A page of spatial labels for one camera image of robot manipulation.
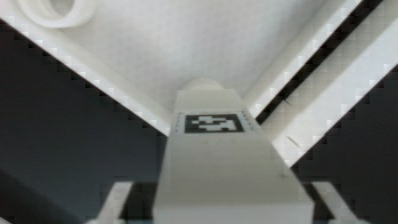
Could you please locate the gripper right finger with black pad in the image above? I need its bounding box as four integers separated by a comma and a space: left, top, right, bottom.
305, 181, 372, 224

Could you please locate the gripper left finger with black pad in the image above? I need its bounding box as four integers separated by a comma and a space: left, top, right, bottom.
84, 182, 134, 224

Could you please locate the white desk leg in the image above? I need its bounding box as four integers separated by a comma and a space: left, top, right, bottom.
154, 78, 315, 224

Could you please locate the white desk tabletop tray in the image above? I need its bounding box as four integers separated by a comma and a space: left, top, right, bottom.
0, 0, 363, 132

